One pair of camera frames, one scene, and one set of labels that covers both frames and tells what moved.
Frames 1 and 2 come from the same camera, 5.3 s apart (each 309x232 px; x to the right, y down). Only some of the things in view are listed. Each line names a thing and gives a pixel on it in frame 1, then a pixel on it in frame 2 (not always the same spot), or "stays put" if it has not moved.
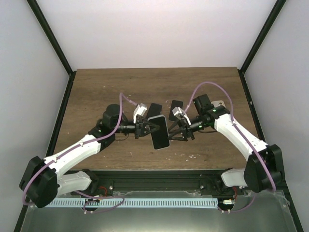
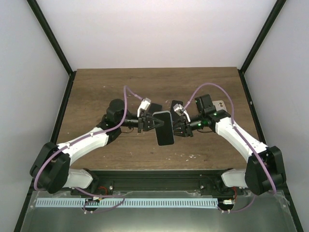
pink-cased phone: (217, 103) stays put
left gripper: (141, 123) to (144, 123)
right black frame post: (275, 10) stays put
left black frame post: (50, 35) stays put
